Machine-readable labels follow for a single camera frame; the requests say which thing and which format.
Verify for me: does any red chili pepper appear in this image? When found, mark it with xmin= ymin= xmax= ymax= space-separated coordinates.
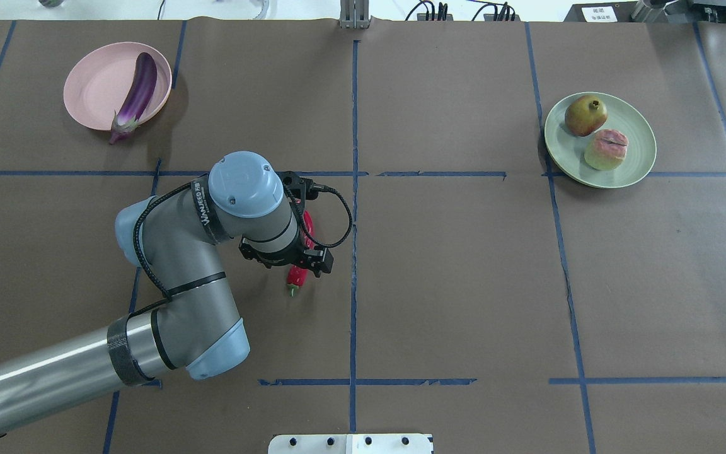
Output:
xmin=285 ymin=210 xmax=316 ymax=297

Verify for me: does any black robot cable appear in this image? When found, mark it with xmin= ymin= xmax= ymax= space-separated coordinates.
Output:
xmin=132 ymin=182 xmax=354 ymax=316

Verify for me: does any green plate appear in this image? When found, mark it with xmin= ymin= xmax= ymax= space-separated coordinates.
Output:
xmin=543 ymin=92 xmax=657 ymax=189

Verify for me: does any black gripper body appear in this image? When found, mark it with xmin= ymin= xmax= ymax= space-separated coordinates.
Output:
xmin=239 ymin=212 xmax=333 ymax=277

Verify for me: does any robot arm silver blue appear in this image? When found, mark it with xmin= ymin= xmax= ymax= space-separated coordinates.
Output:
xmin=0 ymin=151 xmax=337 ymax=438

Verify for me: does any purple eggplant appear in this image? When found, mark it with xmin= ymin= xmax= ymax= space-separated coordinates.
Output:
xmin=108 ymin=52 xmax=158 ymax=144

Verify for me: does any pink plate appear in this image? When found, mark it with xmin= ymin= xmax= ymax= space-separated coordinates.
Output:
xmin=63 ymin=42 xmax=173 ymax=131

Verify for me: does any aluminium frame post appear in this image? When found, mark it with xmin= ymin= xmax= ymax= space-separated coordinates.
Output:
xmin=339 ymin=0 xmax=371 ymax=30

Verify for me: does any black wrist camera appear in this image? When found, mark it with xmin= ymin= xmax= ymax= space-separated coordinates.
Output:
xmin=277 ymin=172 xmax=319 ymax=201

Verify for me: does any pink green peach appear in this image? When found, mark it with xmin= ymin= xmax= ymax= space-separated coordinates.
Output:
xmin=583 ymin=129 xmax=629 ymax=172

